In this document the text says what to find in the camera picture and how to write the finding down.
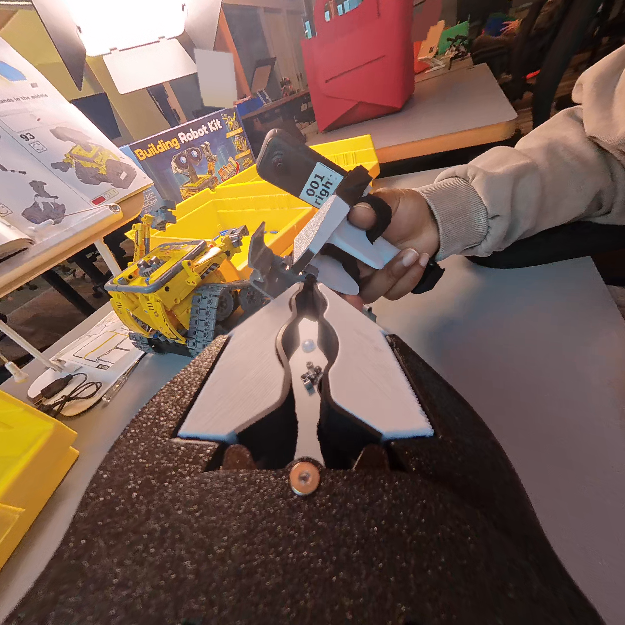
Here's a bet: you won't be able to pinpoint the black cord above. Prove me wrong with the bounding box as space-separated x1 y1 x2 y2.
41 371 104 418

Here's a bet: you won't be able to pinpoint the softbox light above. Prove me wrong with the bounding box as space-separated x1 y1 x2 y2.
30 0 240 108

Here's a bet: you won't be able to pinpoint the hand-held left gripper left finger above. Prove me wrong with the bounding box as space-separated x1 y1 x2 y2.
178 279 313 467

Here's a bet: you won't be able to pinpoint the yellow storage bin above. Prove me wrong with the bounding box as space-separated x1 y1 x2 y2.
0 389 81 569

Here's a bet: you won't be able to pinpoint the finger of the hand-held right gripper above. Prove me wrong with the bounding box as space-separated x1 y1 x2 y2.
291 196 349 266
313 256 367 296

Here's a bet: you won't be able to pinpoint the person's right forearm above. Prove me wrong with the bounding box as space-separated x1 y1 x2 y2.
415 44 625 262

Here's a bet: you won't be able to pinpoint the printed paper sheets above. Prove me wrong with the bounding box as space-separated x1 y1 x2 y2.
28 311 149 416

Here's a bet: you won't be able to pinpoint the person's right hand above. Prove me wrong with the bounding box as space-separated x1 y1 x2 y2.
347 188 442 303

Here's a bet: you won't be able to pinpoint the instruction booklet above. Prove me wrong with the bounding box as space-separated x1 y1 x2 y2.
0 37 155 262

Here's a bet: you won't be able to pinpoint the yellow tracked toy robot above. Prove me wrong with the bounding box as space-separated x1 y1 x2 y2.
106 217 269 357

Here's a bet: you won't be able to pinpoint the grey toy frame piece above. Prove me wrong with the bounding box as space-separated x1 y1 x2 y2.
247 223 296 296

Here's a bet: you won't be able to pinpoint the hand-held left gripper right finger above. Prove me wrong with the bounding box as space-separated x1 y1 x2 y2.
311 282 435 467

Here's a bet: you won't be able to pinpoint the blue toy set box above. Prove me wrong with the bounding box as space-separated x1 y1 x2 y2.
119 106 257 206

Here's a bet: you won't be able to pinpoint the black tripod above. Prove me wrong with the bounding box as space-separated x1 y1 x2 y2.
498 0 591 128

